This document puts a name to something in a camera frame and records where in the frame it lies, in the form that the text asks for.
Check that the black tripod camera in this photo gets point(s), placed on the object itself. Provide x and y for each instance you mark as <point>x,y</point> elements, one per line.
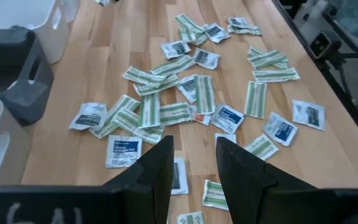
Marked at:
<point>322,45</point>

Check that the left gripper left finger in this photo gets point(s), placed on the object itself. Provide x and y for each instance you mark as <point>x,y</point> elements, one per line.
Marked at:
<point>154,174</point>

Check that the white plastic bin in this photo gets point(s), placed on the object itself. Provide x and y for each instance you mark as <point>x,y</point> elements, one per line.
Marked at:
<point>47,43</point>

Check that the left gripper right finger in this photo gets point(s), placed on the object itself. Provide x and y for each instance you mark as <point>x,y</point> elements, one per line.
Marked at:
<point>244,180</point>

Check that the dark grey plastic bin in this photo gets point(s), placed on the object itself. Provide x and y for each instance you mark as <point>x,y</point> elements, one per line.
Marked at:
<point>20,93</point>

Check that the white antiseptic towelette packet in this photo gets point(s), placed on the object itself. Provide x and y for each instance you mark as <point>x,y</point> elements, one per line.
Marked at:
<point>280,129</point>
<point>123,151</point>
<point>175,49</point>
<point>308,114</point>
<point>227,118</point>
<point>206,58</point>
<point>89,116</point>
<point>217,32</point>
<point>186,88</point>
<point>180,175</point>
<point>238,21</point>

